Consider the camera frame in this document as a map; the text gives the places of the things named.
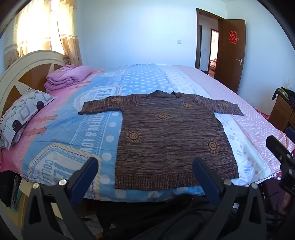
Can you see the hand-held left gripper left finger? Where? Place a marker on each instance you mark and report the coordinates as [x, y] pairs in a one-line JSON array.
[[86, 175]]

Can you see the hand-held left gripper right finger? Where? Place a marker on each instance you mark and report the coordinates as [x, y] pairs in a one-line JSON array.
[[205, 177]]

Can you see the brown knitted sweater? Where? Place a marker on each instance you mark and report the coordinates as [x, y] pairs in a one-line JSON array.
[[166, 143]]

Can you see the red paper door decoration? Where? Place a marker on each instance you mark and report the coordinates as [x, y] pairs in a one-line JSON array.
[[233, 37]]

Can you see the printed bed sheet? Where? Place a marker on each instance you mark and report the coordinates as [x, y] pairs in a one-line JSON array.
[[138, 78]]

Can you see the yellow patterned curtain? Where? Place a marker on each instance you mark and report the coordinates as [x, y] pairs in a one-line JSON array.
[[66, 34]]

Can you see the patterned pillow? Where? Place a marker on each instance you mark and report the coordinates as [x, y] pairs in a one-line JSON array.
[[23, 115]]

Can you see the cream and wood headboard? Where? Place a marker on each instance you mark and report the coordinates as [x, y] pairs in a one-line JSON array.
[[13, 71]]

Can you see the dark clothes on cabinet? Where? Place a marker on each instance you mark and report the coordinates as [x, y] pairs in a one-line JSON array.
[[284, 93]]

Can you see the wooden cabinet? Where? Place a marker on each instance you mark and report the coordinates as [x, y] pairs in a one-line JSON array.
[[280, 113]]

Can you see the person's black pants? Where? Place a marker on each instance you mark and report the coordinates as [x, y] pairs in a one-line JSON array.
[[147, 219]]

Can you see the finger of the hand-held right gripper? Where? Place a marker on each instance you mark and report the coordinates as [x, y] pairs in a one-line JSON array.
[[277, 146]]

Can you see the brown wooden door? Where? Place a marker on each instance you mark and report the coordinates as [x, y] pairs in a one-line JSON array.
[[230, 64]]

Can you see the dark hanging clothes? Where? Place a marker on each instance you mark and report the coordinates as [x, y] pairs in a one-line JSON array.
[[8, 189]]

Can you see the pink folded quilt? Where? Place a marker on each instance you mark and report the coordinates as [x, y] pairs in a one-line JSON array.
[[66, 76]]

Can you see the dark wooden door frame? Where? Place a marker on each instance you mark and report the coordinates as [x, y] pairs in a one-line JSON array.
[[197, 41]]

